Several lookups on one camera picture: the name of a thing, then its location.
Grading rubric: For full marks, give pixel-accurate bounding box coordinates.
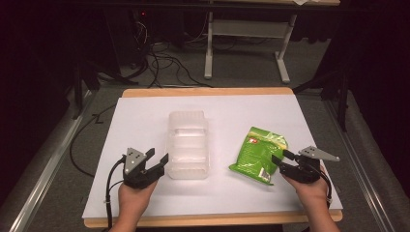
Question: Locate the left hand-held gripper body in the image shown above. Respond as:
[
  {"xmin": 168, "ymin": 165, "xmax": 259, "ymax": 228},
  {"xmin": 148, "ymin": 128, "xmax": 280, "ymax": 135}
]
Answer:
[{"xmin": 122, "ymin": 147, "xmax": 159, "ymax": 189}]

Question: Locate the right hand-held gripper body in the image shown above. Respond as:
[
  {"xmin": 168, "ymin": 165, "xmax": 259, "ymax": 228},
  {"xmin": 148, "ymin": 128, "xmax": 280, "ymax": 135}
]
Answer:
[{"xmin": 279, "ymin": 145, "xmax": 341, "ymax": 185}]

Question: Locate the green snack bag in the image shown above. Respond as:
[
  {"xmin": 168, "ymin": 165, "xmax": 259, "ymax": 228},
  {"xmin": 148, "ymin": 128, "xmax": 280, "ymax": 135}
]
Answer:
[{"xmin": 228, "ymin": 126, "xmax": 289, "ymax": 187}]

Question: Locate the clear plastic container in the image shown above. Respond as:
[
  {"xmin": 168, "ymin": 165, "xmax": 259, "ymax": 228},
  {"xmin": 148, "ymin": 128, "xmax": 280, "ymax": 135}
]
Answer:
[{"xmin": 164, "ymin": 109, "xmax": 211, "ymax": 181}]

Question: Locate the person's right hand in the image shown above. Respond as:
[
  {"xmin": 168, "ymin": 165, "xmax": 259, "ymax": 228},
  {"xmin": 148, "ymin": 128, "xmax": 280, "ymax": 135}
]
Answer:
[{"xmin": 281, "ymin": 165, "xmax": 331, "ymax": 211}]

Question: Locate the person's left hand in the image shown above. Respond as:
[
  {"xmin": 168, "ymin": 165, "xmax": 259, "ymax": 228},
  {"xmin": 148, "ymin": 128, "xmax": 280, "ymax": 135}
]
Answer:
[{"xmin": 117, "ymin": 179, "xmax": 160, "ymax": 217}]

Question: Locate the white table cover sheet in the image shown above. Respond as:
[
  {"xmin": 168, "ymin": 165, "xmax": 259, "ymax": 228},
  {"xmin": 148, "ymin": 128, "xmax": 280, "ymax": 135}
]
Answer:
[{"xmin": 81, "ymin": 94, "xmax": 343, "ymax": 220}]

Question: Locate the black metal stand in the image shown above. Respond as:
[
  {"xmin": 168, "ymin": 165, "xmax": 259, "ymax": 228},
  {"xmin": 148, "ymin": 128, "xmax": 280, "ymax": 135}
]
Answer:
[
  {"xmin": 291, "ymin": 62, "xmax": 352, "ymax": 133},
  {"xmin": 71, "ymin": 59, "xmax": 139, "ymax": 121}
]

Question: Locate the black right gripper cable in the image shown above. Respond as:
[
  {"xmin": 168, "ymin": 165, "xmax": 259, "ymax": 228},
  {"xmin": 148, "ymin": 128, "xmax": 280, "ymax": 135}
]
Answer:
[{"xmin": 311, "ymin": 164, "xmax": 334, "ymax": 208}]

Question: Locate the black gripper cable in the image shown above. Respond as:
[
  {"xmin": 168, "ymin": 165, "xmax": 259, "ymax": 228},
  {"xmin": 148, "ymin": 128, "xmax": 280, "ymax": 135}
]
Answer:
[
  {"xmin": 102, "ymin": 155, "xmax": 128, "ymax": 232},
  {"xmin": 311, "ymin": 164, "xmax": 334, "ymax": 208}
]

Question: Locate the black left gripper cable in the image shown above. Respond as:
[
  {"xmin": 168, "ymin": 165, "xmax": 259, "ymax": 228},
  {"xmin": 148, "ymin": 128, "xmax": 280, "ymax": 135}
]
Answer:
[{"xmin": 102, "ymin": 155, "xmax": 128, "ymax": 232}]

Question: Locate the metal floor rail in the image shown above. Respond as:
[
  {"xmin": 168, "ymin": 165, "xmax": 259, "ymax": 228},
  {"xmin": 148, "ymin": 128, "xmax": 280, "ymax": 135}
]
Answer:
[
  {"xmin": 323, "ymin": 99, "xmax": 399, "ymax": 232},
  {"xmin": 0, "ymin": 89, "xmax": 96, "ymax": 232}
]

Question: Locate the black floor cable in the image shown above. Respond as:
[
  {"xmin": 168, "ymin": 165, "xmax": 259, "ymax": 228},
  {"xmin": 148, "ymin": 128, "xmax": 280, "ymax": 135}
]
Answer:
[{"xmin": 69, "ymin": 103, "xmax": 118, "ymax": 179}]

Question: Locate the tangle of black floor cables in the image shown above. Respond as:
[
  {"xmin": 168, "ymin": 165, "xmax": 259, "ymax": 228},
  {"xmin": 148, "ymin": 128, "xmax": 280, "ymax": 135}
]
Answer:
[{"xmin": 130, "ymin": 18, "xmax": 215, "ymax": 89}]

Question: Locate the white desk frame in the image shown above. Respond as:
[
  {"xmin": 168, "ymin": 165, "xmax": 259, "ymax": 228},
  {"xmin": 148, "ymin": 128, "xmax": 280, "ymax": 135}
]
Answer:
[{"xmin": 203, "ymin": 0, "xmax": 341, "ymax": 85}]

